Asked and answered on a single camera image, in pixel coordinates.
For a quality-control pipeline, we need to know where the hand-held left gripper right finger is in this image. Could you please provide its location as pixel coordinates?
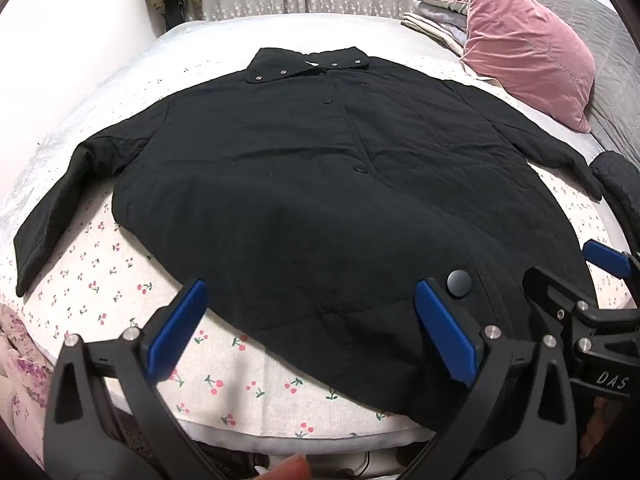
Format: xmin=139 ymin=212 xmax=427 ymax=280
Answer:
xmin=414 ymin=278 xmax=581 ymax=480

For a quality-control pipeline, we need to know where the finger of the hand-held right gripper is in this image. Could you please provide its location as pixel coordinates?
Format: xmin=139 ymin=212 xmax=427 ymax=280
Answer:
xmin=582 ymin=240 xmax=640 ymax=281
xmin=522 ymin=266 xmax=601 ymax=356

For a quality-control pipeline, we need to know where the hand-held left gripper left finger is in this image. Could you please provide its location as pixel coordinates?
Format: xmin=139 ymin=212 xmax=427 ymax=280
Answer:
xmin=42 ymin=278 xmax=236 ymax=480

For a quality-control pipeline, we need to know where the black quilted jacket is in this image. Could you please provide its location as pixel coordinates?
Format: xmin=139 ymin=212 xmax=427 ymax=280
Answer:
xmin=14 ymin=46 xmax=606 ymax=428

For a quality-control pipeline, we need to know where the black quilted cloth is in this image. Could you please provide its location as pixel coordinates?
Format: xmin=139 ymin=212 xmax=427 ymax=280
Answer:
xmin=590 ymin=151 xmax=640 ymax=256

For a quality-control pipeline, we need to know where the cherry print bed sheet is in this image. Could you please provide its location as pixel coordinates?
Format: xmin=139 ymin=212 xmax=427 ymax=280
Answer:
xmin=0 ymin=55 xmax=632 ymax=456

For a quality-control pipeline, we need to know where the purple floral cloth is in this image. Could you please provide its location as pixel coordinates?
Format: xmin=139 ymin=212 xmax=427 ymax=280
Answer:
xmin=0 ymin=305 xmax=57 ymax=463

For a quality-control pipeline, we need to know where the grey quilted blanket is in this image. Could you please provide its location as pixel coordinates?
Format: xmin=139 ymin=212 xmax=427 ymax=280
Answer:
xmin=487 ymin=0 xmax=640 ymax=171

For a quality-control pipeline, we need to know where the pink velvet pillow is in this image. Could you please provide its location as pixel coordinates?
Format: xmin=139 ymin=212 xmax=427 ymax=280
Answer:
xmin=459 ymin=0 xmax=597 ymax=134

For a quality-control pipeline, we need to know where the stack of folded blankets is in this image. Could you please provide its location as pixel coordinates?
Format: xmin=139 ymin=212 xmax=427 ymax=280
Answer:
xmin=400 ymin=0 xmax=473 ymax=57

